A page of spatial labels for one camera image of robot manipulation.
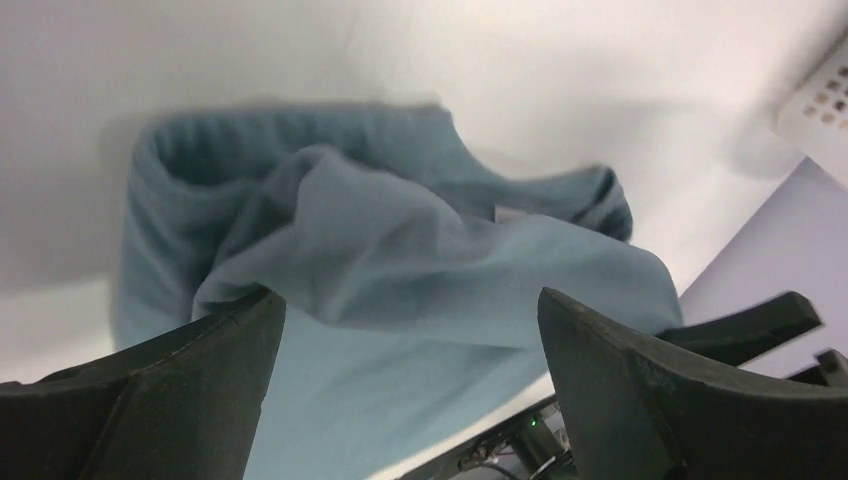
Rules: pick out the grey-blue t shirt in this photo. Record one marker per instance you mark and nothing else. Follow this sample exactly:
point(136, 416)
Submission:
point(410, 271)

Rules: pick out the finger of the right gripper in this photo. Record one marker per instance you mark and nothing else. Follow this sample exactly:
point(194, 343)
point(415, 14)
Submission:
point(830, 371)
point(745, 335)

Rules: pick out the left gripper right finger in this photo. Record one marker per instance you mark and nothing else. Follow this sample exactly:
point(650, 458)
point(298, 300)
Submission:
point(682, 411)

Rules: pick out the white plastic basket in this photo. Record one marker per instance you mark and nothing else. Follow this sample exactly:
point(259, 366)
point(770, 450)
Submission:
point(814, 118)

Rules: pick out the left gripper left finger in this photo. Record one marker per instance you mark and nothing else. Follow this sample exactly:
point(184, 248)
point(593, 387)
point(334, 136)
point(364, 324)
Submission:
point(183, 405)

